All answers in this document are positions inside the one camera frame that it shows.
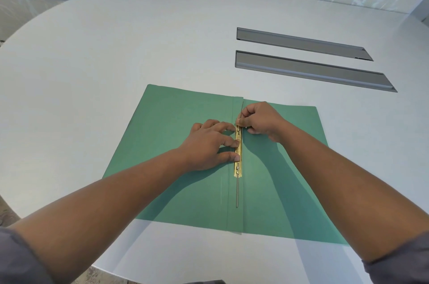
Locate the person's left hand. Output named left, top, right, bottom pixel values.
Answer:
left=177, top=119, right=242, bottom=172

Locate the grey left shirt sleeve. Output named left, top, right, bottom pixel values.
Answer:
left=0, top=226, right=55, bottom=284

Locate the brass fastener compressor bar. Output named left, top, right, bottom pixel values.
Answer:
left=233, top=124, right=243, bottom=179

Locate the grey right shirt sleeve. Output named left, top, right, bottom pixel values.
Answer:
left=363, top=229, right=429, bottom=284

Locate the green paper file folder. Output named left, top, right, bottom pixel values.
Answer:
left=102, top=84, right=350, bottom=246

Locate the grey table cable slot cover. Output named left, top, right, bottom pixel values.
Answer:
left=235, top=50, right=398, bottom=93
left=236, top=27, right=374, bottom=62

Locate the thin metal fastener prong strip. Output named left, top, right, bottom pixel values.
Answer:
left=236, top=101, right=244, bottom=208

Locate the person's right hand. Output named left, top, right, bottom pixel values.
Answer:
left=236, top=101, right=289, bottom=143

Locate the person's left forearm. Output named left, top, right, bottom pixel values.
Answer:
left=9, top=148, right=189, bottom=284

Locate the grey shirt sleeve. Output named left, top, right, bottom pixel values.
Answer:
left=0, top=226, right=55, bottom=284
left=363, top=229, right=429, bottom=284

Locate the person's right forearm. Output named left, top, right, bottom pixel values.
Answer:
left=274, top=119, right=429, bottom=265

